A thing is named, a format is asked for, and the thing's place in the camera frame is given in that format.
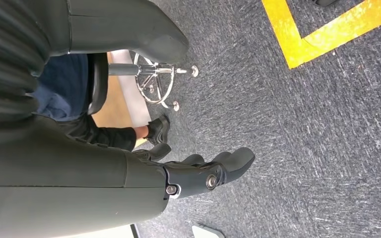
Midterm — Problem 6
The person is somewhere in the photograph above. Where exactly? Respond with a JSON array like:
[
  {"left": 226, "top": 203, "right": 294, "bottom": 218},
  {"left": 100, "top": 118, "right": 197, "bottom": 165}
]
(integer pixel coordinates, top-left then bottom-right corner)
[{"left": 29, "top": 52, "right": 172, "bottom": 152}]

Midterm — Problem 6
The white flat panel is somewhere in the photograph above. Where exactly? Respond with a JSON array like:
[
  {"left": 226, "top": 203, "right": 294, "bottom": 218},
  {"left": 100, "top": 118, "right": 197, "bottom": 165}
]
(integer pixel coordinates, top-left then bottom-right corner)
[{"left": 57, "top": 224, "right": 141, "bottom": 238}]

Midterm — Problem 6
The white edged wooden board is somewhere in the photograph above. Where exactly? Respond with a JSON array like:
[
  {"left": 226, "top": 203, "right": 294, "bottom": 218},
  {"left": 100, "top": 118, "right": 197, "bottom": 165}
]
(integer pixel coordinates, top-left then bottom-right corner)
[{"left": 92, "top": 49, "right": 152, "bottom": 148}]

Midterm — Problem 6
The chrome stool with black seat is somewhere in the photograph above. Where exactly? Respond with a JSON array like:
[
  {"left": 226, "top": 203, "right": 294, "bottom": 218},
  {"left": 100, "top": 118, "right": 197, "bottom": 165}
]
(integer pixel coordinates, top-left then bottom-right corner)
[{"left": 87, "top": 51, "right": 199, "bottom": 116}]

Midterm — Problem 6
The white angular plate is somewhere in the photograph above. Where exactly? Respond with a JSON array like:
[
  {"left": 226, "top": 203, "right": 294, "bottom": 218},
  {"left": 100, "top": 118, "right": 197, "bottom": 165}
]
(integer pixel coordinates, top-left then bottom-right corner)
[{"left": 191, "top": 224, "right": 226, "bottom": 238}]

